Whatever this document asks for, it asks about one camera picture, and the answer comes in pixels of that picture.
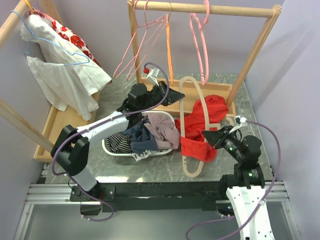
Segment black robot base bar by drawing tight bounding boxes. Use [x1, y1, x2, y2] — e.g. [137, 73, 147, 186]
[69, 173, 248, 213]

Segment orange plastic hanger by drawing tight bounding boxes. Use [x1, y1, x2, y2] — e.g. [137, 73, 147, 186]
[166, 2, 174, 84]

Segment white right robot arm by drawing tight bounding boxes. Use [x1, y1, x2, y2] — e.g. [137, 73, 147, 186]
[202, 125, 275, 240]

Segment black striped tank top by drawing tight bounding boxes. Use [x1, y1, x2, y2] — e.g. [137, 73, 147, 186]
[104, 132, 133, 154]

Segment wooden clothes rack centre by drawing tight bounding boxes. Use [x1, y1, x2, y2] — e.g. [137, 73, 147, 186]
[126, 0, 283, 118]

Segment mauve tank top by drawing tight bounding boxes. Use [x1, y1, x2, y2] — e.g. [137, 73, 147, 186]
[144, 113, 180, 150]

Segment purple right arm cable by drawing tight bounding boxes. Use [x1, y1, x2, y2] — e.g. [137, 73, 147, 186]
[184, 119, 282, 240]

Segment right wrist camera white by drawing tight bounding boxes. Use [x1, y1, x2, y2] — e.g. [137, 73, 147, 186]
[229, 115, 248, 134]

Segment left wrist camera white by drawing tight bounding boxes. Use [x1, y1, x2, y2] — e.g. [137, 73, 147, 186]
[143, 67, 160, 86]

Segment blue wire hanger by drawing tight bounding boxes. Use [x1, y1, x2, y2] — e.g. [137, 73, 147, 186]
[9, 9, 90, 67]

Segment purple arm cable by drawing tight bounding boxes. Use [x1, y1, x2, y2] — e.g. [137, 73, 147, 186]
[184, 119, 282, 240]
[51, 61, 169, 222]

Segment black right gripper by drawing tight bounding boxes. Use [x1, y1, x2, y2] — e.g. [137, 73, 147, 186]
[201, 124, 244, 162]

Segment beige wooden hanger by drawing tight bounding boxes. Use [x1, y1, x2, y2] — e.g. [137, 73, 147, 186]
[175, 76, 234, 178]

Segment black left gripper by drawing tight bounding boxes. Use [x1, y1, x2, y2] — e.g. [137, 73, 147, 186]
[139, 81, 185, 113]

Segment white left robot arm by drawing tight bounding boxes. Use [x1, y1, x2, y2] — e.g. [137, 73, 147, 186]
[50, 81, 185, 201]

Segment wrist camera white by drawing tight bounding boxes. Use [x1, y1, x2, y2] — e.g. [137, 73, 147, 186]
[143, 67, 160, 86]
[229, 115, 248, 134]

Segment white perforated plastic basket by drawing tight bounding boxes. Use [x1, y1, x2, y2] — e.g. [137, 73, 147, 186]
[101, 111, 175, 158]

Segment pink plastic hanger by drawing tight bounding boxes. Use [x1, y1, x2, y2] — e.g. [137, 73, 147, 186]
[189, 0, 210, 86]

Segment white dress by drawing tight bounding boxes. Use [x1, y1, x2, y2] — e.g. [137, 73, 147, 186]
[20, 14, 112, 121]

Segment navy blue tank top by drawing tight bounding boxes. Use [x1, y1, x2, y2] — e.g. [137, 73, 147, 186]
[127, 118, 159, 154]

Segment red floral white garment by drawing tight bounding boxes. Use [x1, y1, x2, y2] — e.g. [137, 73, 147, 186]
[51, 20, 102, 67]

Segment red tank top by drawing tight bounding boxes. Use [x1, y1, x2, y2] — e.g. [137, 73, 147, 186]
[180, 94, 229, 163]

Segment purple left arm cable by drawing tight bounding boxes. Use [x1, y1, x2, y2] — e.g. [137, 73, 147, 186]
[51, 61, 169, 222]

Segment pink wire hanger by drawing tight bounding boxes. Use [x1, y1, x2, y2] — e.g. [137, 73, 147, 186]
[126, 0, 166, 82]
[113, 0, 166, 83]

